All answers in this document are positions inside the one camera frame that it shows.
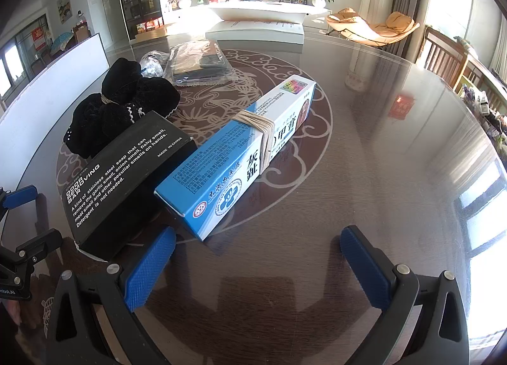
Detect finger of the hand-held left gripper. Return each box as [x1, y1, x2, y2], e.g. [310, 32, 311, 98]
[0, 186, 39, 231]
[0, 228, 64, 271]

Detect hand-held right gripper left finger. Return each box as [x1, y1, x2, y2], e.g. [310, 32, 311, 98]
[45, 226, 177, 365]

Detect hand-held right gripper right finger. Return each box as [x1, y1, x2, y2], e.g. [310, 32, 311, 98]
[340, 224, 470, 365]

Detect black printed cardboard box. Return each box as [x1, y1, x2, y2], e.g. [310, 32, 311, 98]
[61, 110, 199, 261]

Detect blue and white medicine box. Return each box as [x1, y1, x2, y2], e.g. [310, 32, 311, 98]
[154, 77, 318, 242]

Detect white standing board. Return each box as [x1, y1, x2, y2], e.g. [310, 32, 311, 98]
[0, 33, 111, 128]

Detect red window poster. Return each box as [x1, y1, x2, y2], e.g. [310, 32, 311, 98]
[32, 27, 48, 51]

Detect tan rubber band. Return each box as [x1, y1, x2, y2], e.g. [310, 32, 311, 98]
[232, 110, 276, 168]

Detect small clear plastic packet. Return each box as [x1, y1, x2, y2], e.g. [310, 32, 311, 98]
[139, 50, 169, 79]

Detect clear bag with dark cloth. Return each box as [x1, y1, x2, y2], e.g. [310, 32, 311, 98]
[164, 41, 238, 88]

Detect white door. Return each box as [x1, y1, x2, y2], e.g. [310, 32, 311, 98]
[98, 0, 128, 48]

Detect cluttered wooden shelf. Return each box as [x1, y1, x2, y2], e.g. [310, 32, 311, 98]
[455, 36, 507, 146]

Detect wooden chair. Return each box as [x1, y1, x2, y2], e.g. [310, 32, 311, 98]
[416, 26, 471, 93]

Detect orange lounge chair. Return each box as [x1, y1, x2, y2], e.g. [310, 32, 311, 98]
[326, 8, 420, 50]

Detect white television stand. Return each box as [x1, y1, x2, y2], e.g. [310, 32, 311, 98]
[162, 0, 331, 29]

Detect white flat box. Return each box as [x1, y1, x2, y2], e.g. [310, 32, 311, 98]
[205, 19, 305, 44]

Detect white curtain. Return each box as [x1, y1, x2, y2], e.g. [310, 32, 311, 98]
[344, 0, 401, 92]

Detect sheer window curtain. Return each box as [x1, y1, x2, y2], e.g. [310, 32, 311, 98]
[489, 27, 507, 75]

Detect framed wall picture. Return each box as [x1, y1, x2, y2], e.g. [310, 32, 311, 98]
[56, 0, 72, 24]

